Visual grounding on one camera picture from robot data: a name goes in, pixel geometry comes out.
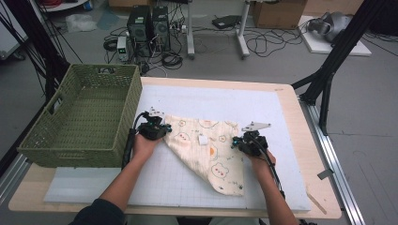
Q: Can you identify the grey tape piece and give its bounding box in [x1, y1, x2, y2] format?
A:
[316, 168, 335, 181]

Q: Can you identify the cream printed cloth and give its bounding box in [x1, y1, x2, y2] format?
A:
[162, 113, 248, 197]

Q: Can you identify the green woven basket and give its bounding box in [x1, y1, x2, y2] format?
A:
[17, 64, 144, 169]

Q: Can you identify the right hand-held gripper cable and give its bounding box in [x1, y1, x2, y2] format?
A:
[254, 135, 286, 201]

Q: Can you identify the person's right hand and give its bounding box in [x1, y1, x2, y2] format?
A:
[248, 149, 277, 176]

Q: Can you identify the coiled black cable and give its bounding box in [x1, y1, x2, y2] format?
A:
[160, 51, 184, 70]

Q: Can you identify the flat black device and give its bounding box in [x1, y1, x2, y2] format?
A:
[211, 14, 242, 30]

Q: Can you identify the left hand-held gripper cable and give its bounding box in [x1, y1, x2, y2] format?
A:
[121, 111, 152, 170]

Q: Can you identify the hand-held gripper cable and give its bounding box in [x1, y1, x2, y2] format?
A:
[254, 135, 286, 201]
[121, 111, 152, 170]

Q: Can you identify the person's left hand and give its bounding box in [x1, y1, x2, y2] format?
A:
[132, 133, 162, 162]

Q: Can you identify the white power supply unit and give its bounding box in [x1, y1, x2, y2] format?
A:
[116, 36, 130, 63]

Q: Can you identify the white foam mat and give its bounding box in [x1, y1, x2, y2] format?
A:
[43, 84, 313, 212]

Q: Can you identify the tangle of black floor cables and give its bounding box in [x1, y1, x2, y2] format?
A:
[243, 26, 304, 59]

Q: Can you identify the large cardboard box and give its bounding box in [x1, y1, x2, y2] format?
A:
[302, 0, 366, 17]

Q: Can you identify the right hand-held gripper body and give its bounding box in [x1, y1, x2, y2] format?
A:
[234, 121, 272, 158]

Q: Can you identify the brown cardboard box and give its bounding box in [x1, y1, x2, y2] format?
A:
[252, 0, 308, 30]

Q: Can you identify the black computer tower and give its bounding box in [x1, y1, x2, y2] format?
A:
[152, 6, 172, 53]
[126, 5, 154, 58]

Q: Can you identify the aluminium rail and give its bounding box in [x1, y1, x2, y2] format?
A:
[299, 99, 367, 225]

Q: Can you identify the person's dark sleeve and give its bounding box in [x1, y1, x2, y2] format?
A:
[69, 198, 127, 225]

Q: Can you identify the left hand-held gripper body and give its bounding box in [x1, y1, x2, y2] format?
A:
[136, 106, 173, 141]

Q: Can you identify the grey headset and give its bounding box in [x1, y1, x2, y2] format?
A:
[307, 11, 354, 43]

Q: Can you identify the white floor board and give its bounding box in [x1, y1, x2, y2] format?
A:
[298, 15, 374, 57]

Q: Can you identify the black metal stand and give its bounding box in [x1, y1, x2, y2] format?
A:
[0, 0, 72, 104]
[290, 0, 392, 137]

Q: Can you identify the white desk leg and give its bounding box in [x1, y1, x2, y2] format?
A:
[236, 0, 252, 59]
[186, 0, 196, 60]

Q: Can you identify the thin wooden strip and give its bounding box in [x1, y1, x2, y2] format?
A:
[305, 190, 329, 216]

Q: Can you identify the clear plastic bag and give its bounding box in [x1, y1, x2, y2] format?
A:
[65, 12, 99, 34]

